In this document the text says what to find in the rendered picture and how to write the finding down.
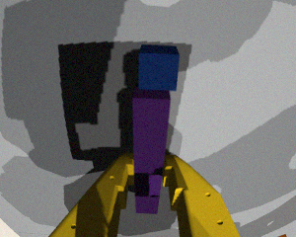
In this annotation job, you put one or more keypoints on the dark blue cube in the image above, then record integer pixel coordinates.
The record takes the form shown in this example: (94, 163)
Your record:
(158, 67)

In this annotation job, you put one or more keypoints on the purple rod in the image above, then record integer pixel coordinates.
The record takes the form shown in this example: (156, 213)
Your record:
(151, 109)

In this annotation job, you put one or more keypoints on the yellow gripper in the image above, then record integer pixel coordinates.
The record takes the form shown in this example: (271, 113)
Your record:
(200, 208)

